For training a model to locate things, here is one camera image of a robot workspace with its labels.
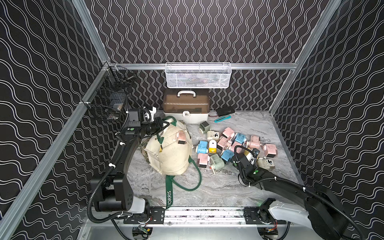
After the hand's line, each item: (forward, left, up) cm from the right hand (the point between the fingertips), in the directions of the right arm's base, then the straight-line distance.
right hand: (239, 158), depth 88 cm
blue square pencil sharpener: (+15, -3, 0) cm, 15 cm away
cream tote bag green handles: (+2, +42, -5) cm, 42 cm away
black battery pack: (+44, +5, -5) cm, 45 cm away
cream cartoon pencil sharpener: (-2, -16, -2) cm, 16 cm away
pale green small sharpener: (-2, +13, -1) cm, 14 cm away
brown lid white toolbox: (+42, +33, +4) cm, 53 cm away
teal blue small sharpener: (+3, +7, 0) cm, 8 cm away
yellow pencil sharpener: (+8, +15, 0) cm, 17 cm away
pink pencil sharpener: (+20, +3, -2) cm, 21 cm away
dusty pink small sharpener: (0, +21, -2) cm, 21 cm away
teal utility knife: (+37, +6, -5) cm, 38 cm away
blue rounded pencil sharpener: (+8, +22, -1) cm, 23 cm away
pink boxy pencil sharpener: (+11, +9, 0) cm, 15 cm away
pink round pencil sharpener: (+12, -12, -2) cm, 17 cm away
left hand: (+10, +41, +21) cm, 47 cm away
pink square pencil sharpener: (+8, -21, -3) cm, 23 cm away
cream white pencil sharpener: (+18, +15, -1) cm, 23 cm away
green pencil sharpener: (+22, +20, +2) cm, 30 cm away
